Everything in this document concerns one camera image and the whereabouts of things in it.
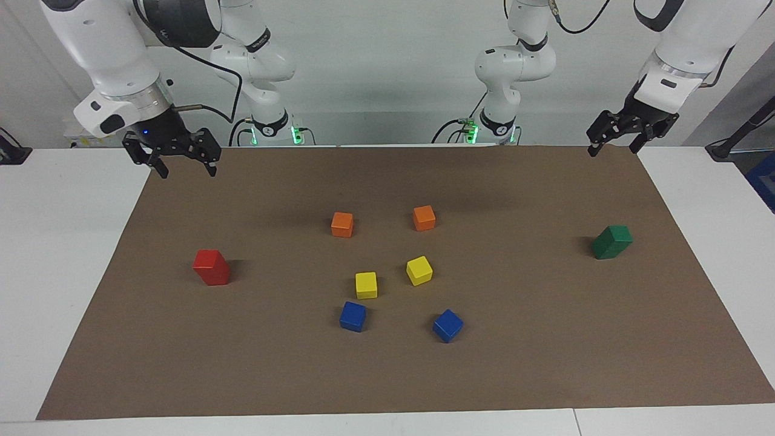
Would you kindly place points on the white power box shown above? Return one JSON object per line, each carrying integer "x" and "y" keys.
{"x": 91, "y": 143}

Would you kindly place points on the green wooden block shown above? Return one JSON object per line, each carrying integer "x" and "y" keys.
{"x": 608, "y": 252}
{"x": 616, "y": 233}

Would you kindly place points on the black stand with pole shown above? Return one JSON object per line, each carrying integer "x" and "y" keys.
{"x": 723, "y": 148}

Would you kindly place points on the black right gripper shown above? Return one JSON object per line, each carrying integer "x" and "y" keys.
{"x": 163, "y": 136}

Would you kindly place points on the black clamp base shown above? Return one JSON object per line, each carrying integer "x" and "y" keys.
{"x": 12, "y": 154}

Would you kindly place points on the blue crate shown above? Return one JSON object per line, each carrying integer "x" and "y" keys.
{"x": 766, "y": 181}

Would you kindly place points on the orange wooden block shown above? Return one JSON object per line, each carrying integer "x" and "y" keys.
{"x": 342, "y": 225}
{"x": 424, "y": 219}

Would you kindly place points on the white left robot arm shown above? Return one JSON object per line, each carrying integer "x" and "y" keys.
{"x": 521, "y": 60}

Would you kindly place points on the red wooden block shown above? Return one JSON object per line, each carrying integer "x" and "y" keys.
{"x": 216, "y": 278}
{"x": 209, "y": 259}

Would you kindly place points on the yellow wooden block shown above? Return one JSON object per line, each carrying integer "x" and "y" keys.
{"x": 419, "y": 271}
{"x": 366, "y": 286}

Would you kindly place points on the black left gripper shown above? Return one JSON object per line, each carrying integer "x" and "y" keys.
{"x": 639, "y": 118}

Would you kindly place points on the brown table mat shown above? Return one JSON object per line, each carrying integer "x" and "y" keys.
{"x": 242, "y": 363}

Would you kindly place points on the blue wooden block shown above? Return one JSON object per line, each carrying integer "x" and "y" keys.
{"x": 447, "y": 326}
{"x": 352, "y": 317}

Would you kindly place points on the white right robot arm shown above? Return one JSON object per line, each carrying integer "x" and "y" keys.
{"x": 109, "y": 48}

